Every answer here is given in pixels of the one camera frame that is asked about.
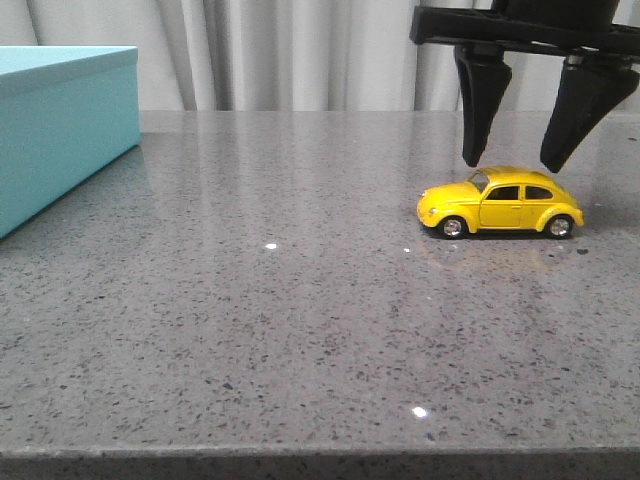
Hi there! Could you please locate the light blue box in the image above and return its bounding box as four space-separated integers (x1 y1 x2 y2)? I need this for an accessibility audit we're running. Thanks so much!
1 46 141 235

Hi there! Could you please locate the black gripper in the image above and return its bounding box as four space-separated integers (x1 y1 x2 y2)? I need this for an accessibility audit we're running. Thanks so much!
410 1 639 173

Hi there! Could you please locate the yellow toy beetle car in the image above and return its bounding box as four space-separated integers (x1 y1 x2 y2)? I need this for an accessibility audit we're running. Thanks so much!
416 166 584 239

